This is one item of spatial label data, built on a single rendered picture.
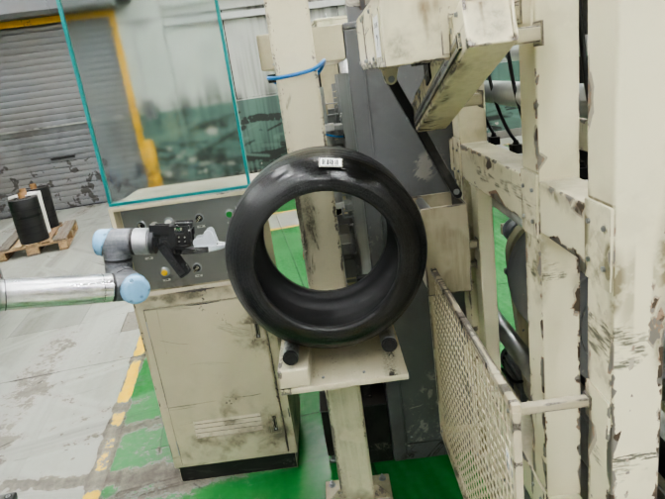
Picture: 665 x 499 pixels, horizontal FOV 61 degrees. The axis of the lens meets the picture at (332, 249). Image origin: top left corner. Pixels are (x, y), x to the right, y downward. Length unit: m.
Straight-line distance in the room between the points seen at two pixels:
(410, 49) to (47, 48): 9.88
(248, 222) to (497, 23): 0.76
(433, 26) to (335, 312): 0.96
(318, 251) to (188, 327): 0.74
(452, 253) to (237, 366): 1.06
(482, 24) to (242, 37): 9.50
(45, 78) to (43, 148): 1.15
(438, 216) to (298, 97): 0.57
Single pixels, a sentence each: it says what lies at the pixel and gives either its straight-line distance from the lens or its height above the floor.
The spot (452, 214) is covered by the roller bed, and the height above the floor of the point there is 1.17.
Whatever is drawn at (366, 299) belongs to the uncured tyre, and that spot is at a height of 0.94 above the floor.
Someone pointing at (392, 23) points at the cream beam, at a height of 1.72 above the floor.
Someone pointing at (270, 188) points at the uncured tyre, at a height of 1.38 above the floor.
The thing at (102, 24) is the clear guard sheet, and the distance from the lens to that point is 2.28.
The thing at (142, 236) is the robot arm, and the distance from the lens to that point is 1.64.
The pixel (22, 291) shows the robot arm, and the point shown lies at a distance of 1.52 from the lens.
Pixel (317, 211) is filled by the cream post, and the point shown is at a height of 1.22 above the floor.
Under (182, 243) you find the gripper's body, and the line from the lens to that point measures 1.62.
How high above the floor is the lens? 1.64
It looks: 17 degrees down
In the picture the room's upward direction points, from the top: 8 degrees counter-clockwise
